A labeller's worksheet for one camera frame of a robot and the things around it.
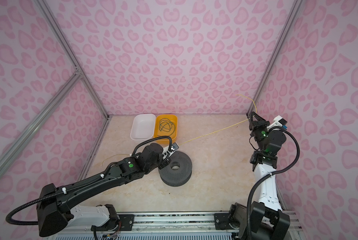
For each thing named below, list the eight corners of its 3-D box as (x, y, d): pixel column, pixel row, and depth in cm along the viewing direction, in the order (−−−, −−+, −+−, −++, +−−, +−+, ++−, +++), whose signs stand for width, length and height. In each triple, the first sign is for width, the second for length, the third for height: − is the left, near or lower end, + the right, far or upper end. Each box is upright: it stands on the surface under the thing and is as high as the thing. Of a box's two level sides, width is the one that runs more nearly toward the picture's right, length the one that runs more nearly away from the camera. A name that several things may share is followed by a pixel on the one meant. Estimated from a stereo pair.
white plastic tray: (130, 144, 105) (127, 138, 100) (137, 119, 121) (135, 113, 116) (154, 144, 105) (152, 138, 100) (158, 119, 121) (156, 113, 116)
